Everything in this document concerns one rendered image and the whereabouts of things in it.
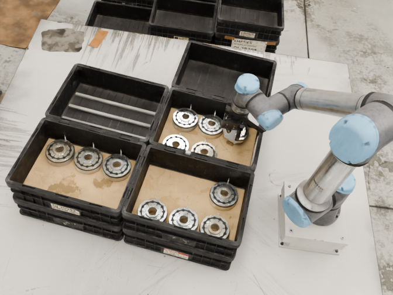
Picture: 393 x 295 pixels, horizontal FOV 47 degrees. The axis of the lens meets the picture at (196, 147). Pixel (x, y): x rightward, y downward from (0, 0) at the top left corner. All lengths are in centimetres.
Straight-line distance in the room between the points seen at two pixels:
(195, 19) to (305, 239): 180
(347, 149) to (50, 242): 107
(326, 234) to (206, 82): 81
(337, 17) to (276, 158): 228
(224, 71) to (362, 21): 223
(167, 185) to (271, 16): 166
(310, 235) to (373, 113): 65
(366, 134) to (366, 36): 286
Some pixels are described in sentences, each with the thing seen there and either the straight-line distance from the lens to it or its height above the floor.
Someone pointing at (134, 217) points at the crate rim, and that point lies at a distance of 148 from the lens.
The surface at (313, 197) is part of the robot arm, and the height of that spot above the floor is 108.
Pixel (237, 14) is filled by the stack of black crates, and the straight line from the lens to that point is 298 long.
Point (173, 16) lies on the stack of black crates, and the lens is 306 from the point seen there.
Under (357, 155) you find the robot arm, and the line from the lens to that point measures 118.
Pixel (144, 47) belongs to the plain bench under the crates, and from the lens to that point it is 233.
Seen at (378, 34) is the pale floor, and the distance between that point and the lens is 406.
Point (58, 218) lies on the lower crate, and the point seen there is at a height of 76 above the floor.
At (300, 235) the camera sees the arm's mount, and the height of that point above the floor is 80.
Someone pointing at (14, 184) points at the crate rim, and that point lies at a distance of 160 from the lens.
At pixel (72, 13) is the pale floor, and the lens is 370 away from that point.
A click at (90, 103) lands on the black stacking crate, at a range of 191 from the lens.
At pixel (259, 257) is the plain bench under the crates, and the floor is 70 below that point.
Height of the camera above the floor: 224
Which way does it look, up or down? 53 degrees down
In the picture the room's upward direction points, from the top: 10 degrees clockwise
